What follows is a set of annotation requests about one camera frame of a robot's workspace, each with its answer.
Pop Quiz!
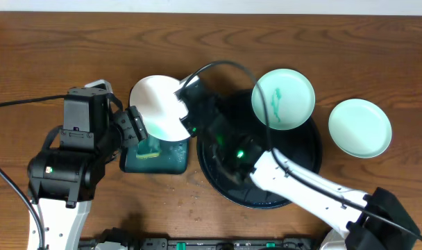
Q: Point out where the green yellow sponge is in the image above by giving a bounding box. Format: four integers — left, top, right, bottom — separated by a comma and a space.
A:
136, 136, 161, 159

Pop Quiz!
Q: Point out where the white plate with green smear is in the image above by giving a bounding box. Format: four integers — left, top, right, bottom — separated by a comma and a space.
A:
129, 75, 190, 142

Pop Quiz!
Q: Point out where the mint plate with green smear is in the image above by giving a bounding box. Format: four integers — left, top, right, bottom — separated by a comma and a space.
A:
251, 69, 316, 131

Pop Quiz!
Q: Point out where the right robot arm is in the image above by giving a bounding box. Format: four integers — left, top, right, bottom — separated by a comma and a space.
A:
176, 79, 422, 249

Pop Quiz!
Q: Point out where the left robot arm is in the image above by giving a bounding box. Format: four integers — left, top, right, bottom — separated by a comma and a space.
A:
27, 104, 147, 249

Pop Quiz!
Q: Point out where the black rectangular water tray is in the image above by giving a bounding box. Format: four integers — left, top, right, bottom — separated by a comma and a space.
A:
119, 85, 190, 175

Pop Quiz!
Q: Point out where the round black serving tray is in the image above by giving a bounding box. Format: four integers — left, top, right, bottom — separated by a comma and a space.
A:
196, 89, 323, 210

